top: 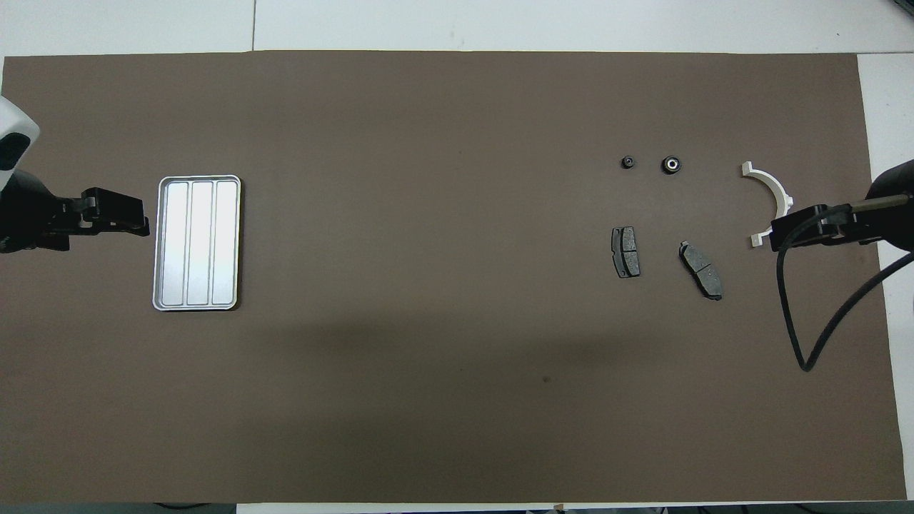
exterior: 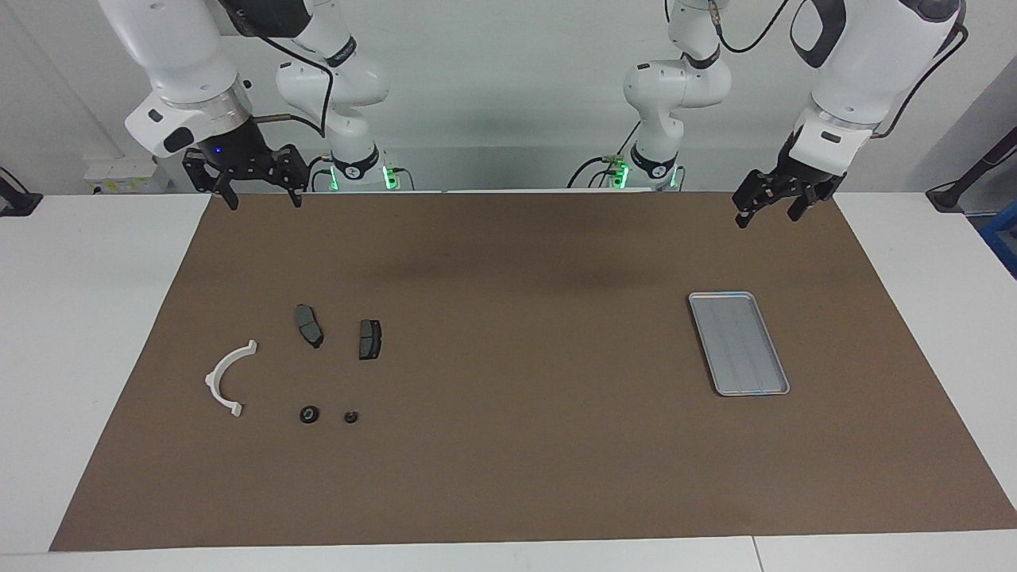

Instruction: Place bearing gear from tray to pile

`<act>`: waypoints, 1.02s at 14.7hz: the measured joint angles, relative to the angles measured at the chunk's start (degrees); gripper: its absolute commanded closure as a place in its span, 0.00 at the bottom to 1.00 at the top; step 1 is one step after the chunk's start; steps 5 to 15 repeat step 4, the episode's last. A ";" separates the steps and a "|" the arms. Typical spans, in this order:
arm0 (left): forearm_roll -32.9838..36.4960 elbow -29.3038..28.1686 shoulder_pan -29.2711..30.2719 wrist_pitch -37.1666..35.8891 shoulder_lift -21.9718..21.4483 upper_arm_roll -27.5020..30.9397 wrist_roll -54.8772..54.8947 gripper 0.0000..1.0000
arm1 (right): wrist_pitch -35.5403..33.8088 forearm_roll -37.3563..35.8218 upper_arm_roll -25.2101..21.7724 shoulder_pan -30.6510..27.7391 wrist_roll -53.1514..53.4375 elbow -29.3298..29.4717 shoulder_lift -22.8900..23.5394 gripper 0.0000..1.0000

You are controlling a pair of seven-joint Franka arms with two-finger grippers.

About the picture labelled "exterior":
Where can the large black bearing gear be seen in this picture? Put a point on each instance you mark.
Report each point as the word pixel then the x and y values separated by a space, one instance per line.
pixel 309 415

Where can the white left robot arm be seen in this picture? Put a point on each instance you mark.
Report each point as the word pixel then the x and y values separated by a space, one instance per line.
pixel 874 56

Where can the blue crate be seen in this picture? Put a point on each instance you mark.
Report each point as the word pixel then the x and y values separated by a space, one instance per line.
pixel 1003 238

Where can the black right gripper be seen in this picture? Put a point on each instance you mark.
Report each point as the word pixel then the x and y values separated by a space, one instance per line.
pixel 242 155

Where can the white box with yellow label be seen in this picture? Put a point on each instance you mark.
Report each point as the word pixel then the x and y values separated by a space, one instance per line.
pixel 119 175

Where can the silver metal tray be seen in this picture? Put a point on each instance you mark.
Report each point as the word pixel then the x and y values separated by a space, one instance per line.
pixel 739 343

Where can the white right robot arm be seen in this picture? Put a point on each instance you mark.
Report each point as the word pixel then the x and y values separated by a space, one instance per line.
pixel 175 48

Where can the dark grey rectangular brake pad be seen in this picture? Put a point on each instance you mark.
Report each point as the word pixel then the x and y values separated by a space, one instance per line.
pixel 369 340

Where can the brown table mat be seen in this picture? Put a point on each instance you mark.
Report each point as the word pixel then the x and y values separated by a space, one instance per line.
pixel 508 477

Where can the black stand with pole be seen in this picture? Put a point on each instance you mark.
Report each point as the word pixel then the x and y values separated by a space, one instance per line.
pixel 949 195

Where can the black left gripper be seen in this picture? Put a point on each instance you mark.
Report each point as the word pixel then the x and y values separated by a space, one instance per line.
pixel 786 181

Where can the white curved plastic bracket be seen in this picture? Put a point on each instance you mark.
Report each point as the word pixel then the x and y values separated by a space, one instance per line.
pixel 211 378

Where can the black clamp mount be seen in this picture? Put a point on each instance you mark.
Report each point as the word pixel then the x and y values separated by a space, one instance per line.
pixel 16 202

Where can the dark grey curved brake pad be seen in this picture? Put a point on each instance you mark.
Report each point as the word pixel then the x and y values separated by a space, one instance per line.
pixel 307 322

